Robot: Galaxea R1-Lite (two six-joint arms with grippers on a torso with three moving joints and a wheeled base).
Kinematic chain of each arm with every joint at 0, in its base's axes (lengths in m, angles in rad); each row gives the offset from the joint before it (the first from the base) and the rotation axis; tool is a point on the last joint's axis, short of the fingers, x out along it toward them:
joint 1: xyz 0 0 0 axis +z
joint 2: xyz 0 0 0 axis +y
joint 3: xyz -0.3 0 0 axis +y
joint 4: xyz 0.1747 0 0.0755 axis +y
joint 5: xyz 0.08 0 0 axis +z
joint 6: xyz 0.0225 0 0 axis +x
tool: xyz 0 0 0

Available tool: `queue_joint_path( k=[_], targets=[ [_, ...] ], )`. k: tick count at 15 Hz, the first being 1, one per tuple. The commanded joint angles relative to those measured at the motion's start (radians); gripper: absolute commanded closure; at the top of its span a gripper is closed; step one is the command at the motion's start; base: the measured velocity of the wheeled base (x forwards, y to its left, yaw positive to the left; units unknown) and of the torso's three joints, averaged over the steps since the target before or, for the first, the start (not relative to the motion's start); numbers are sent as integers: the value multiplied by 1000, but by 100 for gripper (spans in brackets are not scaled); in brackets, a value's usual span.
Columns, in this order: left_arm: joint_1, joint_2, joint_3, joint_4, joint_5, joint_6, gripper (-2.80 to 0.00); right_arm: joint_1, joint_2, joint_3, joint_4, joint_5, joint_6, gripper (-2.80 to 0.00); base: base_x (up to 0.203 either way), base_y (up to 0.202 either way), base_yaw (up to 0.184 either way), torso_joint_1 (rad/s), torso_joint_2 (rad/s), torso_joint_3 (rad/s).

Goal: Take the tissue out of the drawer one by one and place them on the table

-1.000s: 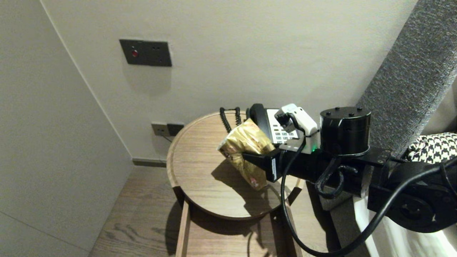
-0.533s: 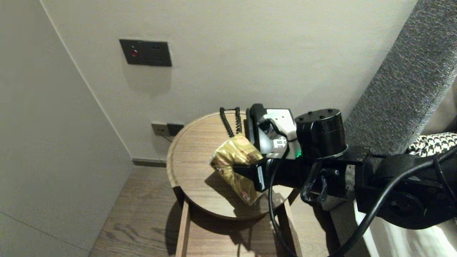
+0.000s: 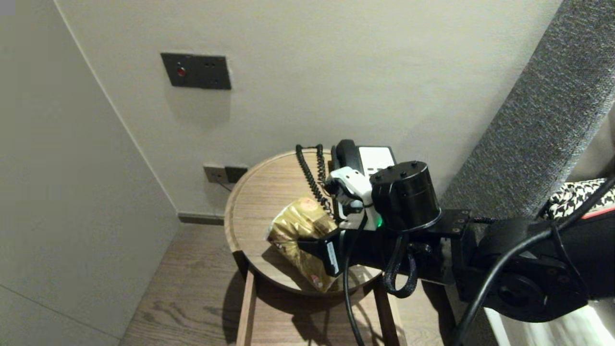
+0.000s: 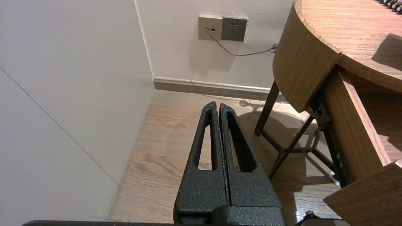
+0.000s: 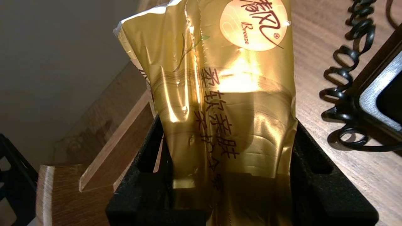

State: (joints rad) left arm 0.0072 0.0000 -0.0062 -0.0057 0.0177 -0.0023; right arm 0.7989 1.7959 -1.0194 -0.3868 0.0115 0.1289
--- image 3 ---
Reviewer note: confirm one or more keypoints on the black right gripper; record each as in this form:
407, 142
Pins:
408, 197

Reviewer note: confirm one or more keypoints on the gold tissue pack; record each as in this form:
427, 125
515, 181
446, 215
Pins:
293, 226

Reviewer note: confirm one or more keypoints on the curved wooden nightstand drawer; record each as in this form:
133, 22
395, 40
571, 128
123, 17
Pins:
247, 312

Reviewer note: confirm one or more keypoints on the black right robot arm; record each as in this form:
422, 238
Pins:
528, 274

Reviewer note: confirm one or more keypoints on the round wooden nightstand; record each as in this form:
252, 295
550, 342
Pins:
259, 202

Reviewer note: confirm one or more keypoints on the black telephone handset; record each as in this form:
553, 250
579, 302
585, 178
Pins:
346, 151

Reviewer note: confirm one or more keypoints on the thin black phone line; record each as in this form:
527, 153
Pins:
226, 187

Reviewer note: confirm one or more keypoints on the black white houndstooth pillow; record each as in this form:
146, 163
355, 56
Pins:
576, 194

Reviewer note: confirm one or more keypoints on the white bed sheet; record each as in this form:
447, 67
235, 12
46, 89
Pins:
576, 331

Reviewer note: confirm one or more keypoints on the grey fabric headboard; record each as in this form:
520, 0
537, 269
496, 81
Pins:
552, 96

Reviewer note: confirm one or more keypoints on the dark wall socket plate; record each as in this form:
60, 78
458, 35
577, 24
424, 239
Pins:
236, 174

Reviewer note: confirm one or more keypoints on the beige wall socket plate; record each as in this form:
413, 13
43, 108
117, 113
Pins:
214, 175

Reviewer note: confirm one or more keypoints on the dark wall switch panel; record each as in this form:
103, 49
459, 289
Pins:
197, 72

